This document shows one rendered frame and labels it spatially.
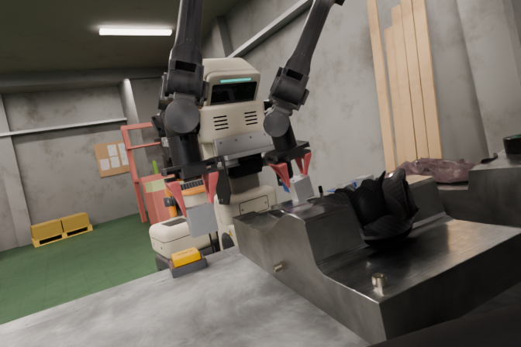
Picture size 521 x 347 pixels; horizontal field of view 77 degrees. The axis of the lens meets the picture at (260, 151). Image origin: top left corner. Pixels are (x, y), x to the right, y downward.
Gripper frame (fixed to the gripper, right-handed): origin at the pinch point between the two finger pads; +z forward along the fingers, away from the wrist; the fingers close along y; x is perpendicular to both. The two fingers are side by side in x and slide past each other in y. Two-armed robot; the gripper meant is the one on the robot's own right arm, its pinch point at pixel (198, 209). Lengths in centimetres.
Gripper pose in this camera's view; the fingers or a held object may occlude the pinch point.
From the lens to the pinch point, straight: 65.6
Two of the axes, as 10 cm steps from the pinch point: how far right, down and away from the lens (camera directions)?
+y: 9.0, -2.1, 3.8
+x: -3.8, 0.5, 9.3
